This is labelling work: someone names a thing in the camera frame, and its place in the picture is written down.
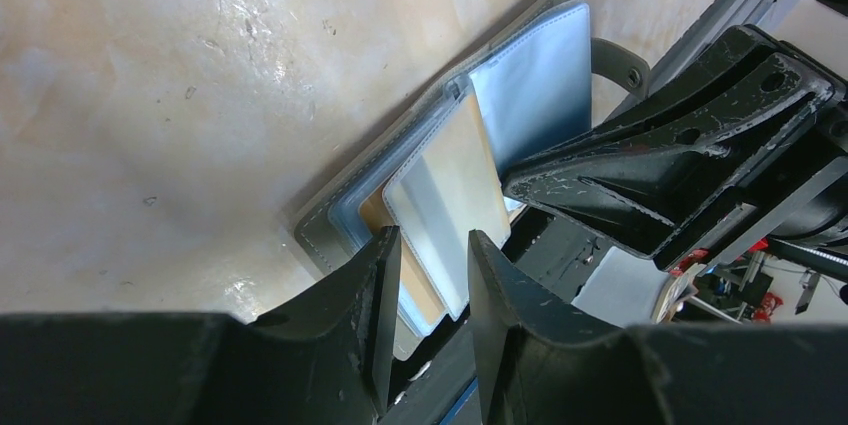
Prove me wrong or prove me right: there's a grey card holder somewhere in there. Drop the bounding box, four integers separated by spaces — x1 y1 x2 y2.
294 0 651 360

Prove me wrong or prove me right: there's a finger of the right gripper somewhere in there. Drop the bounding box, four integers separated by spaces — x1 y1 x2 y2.
503 163 749 260
510 25 842 184

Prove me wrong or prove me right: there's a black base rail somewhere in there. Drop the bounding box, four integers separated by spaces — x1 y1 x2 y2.
381 210 610 424

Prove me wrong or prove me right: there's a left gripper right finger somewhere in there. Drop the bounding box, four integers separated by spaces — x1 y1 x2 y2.
468 230 847 424

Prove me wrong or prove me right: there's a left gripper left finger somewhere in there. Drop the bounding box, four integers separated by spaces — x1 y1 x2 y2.
1 226 400 424

